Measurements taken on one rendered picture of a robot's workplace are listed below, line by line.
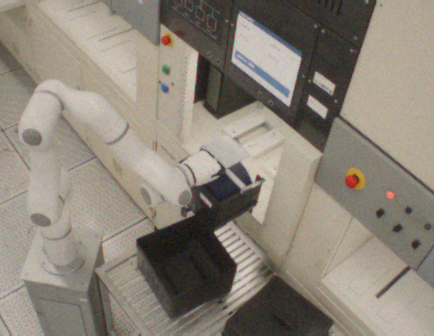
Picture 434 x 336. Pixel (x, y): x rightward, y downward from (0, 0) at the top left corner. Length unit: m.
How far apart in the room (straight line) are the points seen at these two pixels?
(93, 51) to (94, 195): 0.91
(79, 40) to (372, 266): 1.97
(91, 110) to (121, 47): 1.53
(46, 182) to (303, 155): 0.81
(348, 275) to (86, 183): 1.88
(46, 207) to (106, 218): 1.45
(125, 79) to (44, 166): 1.17
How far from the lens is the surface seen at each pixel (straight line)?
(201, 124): 2.45
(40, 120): 1.48
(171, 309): 1.90
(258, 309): 1.91
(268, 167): 2.27
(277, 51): 1.63
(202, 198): 1.82
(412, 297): 2.10
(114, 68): 2.80
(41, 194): 1.73
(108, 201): 3.25
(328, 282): 2.02
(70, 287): 2.05
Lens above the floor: 2.53
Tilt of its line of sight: 48 degrees down
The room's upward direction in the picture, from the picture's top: 8 degrees clockwise
